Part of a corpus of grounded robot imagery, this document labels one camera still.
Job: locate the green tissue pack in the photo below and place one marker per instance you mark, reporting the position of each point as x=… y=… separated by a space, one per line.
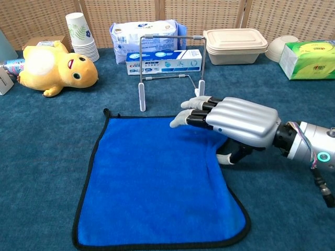
x=306 y=60

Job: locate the white blue tissue pack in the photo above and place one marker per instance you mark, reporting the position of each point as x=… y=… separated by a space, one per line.
x=136 y=34

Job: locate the brown cardboard box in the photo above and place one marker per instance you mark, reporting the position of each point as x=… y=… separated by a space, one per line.
x=34 y=41

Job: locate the yellow plush toy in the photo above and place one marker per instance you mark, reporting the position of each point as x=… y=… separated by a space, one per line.
x=65 y=73

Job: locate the woven folding screen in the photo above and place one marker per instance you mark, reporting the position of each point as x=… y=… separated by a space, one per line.
x=39 y=18

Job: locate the teal table cloth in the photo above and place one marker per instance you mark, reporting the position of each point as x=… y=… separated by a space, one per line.
x=39 y=157

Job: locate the blue white toothpaste box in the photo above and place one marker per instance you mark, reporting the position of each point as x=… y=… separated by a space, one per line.
x=167 y=61

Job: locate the grey-blue mug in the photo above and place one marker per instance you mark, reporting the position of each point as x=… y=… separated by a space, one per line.
x=6 y=49

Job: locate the white cardboard box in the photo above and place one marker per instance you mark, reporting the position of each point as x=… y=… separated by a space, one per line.
x=4 y=81

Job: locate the blue cloth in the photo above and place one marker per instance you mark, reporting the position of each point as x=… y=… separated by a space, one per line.
x=157 y=183

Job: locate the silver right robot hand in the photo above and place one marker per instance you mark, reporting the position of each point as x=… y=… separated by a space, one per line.
x=243 y=117

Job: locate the beige lidded food container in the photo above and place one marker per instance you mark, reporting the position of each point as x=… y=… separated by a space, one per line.
x=235 y=44

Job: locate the small blue-labelled plastic bottle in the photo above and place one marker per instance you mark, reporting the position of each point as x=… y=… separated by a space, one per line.
x=14 y=66

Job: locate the stack of paper cups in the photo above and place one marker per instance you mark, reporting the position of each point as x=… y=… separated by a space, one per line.
x=81 y=34

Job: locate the white bowl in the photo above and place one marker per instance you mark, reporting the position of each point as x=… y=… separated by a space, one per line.
x=276 y=48

